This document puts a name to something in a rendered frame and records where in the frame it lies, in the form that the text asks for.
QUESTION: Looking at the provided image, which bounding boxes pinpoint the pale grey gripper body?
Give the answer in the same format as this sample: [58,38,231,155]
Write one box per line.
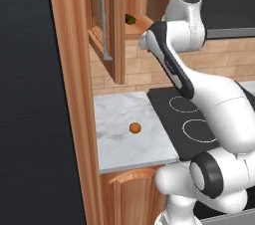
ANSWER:
[137,30,155,52]

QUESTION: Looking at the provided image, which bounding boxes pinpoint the orange tangerine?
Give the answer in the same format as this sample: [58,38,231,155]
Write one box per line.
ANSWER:
[128,121,142,135]

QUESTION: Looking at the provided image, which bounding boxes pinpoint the wooden base cabinet door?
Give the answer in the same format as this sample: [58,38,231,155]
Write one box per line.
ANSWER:
[99,164,168,225]

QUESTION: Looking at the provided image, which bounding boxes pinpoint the dark olive round item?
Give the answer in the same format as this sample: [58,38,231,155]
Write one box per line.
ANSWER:
[125,13,137,26]

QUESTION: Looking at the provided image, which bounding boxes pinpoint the black hob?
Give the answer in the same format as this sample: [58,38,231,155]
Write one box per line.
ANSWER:
[146,81,255,219]

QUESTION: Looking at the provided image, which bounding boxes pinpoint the tall wooden side panel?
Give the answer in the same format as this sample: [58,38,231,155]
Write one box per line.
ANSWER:
[44,0,106,225]

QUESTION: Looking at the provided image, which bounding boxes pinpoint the black fridge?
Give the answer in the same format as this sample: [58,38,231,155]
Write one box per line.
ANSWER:
[0,0,88,225]

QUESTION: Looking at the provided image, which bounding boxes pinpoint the wooden wall cabinet door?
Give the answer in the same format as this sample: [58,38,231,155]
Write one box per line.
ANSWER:
[87,0,128,86]

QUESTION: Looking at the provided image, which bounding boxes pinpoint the grey cabinet door handle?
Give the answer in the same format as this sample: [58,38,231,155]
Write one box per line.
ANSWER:
[98,0,114,62]

